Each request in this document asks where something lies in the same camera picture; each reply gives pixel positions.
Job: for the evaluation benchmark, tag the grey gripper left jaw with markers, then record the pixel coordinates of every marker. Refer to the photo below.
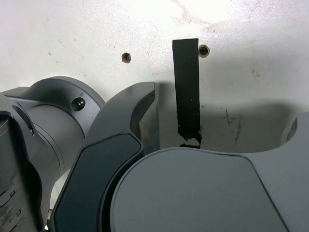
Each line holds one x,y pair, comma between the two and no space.
96,181

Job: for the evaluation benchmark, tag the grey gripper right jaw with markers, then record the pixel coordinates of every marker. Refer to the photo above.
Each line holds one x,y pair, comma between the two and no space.
193,193

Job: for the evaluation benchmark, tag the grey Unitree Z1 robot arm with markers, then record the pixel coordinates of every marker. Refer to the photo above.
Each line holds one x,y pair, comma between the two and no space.
48,120

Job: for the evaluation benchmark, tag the black tape strip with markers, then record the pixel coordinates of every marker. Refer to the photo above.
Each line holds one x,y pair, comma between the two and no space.
187,84

